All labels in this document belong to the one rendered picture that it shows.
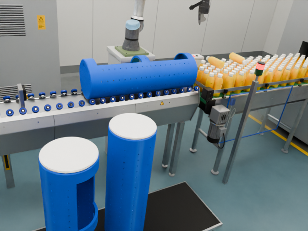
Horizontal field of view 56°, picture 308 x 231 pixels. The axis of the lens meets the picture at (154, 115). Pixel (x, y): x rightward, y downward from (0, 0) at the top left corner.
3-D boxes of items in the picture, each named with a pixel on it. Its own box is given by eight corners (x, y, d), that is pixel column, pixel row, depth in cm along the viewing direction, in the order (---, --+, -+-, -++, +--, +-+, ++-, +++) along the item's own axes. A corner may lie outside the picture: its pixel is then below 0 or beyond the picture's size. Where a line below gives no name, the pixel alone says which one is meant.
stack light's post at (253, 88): (221, 181, 291) (252, 80, 237) (224, 180, 293) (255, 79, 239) (224, 184, 288) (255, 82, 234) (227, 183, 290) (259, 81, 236)
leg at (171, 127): (160, 165, 303) (168, 112, 272) (165, 164, 305) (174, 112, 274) (163, 168, 298) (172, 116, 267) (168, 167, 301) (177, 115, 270)
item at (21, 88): (19, 104, 196) (16, 84, 188) (26, 104, 198) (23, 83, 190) (21, 112, 189) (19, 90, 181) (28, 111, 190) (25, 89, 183)
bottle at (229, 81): (224, 96, 254) (229, 75, 245) (220, 92, 260) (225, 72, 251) (231, 95, 256) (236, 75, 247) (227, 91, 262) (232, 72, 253)
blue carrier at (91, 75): (79, 89, 221) (79, 52, 207) (176, 78, 261) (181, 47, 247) (90, 107, 201) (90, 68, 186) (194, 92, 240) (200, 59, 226)
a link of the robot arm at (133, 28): (123, 37, 242) (123, 21, 235) (127, 34, 253) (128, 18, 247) (137, 40, 241) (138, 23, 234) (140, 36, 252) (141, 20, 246)
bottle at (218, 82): (209, 94, 252) (214, 74, 243) (214, 93, 257) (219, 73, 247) (216, 98, 248) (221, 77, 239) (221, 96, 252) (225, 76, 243)
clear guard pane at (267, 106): (217, 142, 268) (230, 95, 244) (276, 128, 304) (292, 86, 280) (217, 143, 268) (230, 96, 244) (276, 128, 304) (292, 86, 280)
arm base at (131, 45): (118, 46, 253) (119, 35, 248) (134, 45, 260) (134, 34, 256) (127, 52, 242) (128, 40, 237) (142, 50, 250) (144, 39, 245)
